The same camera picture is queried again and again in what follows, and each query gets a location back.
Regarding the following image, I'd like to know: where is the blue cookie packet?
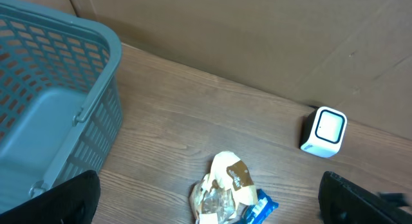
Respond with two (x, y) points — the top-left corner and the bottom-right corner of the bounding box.
(235, 189), (279, 224)

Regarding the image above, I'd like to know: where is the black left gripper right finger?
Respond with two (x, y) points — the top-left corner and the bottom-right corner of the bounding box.
(318, 171), (411, 224)

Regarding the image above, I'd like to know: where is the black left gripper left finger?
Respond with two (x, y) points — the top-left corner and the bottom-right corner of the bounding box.
(1, 170), (101, 224)

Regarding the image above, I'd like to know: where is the grey plastic mesh basket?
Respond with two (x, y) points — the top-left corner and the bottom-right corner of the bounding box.
(1, 0), (123, 212)

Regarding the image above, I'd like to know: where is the white barcode scanner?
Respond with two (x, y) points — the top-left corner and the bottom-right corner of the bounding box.
(299, 106), (348, 158)

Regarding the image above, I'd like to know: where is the beige brown snack bag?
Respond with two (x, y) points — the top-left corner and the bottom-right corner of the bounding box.
(189, 151), (258, 224)

